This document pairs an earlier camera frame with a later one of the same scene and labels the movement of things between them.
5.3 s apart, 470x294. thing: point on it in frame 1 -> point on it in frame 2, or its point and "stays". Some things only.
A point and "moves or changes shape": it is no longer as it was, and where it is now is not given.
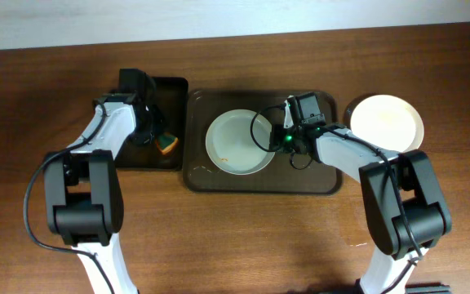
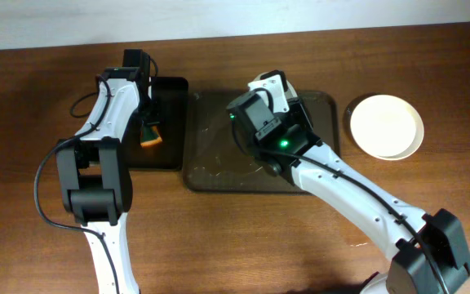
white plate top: x=388 y=121 stays
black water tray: x=171 y=95 stays
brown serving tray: x=201 y=175 stays
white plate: x=230 y=144 -> x=280 y=88
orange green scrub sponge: x=166 y=142 moves or changes shape
